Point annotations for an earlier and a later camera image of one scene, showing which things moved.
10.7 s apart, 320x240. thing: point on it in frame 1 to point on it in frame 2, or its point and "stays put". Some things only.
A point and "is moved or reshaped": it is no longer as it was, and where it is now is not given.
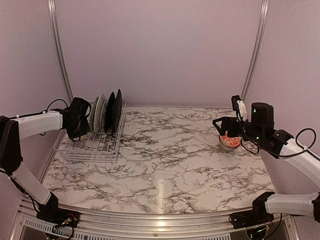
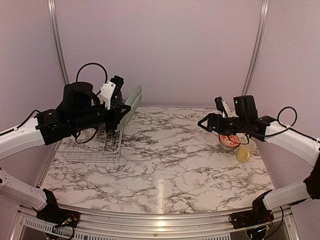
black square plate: [116, 110] stays put
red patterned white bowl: [230, 143] stays put
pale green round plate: [97, 112] is moved or reshaped
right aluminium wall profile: [264, 10] stays put
